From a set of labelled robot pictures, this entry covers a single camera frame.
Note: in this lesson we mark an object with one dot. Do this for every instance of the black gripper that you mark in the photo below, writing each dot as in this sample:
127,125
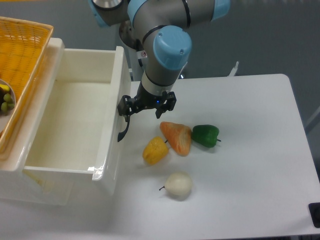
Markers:
144,100

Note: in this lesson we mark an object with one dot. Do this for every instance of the black corner object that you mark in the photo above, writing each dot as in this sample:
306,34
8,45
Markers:
314,209

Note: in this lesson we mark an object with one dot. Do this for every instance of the yellow woven basket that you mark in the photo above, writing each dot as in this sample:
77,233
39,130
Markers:
22,47

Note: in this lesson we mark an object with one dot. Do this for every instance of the green grapes bunch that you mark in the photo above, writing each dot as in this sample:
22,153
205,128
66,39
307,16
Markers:
7,103

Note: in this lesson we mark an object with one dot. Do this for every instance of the white drawer cabinet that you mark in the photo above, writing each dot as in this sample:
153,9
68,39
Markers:
17,182

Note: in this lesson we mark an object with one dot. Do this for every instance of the yellow banana toy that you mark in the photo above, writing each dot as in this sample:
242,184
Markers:
5,88

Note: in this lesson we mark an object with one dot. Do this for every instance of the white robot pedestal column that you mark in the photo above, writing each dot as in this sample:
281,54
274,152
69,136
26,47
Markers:
137,55

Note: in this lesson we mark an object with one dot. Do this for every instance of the green bell pepper toy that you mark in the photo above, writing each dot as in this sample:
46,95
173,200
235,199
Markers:
205,135

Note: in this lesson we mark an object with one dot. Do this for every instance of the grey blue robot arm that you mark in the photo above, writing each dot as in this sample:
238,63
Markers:
160,26

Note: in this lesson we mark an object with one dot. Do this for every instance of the black top drawer handle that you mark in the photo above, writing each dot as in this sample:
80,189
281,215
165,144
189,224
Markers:
122,134

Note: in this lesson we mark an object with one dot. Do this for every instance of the yellow bell pepper toy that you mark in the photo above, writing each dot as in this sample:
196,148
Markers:
155,151

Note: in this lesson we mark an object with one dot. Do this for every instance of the white pear toy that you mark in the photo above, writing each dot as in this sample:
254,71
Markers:
178,185

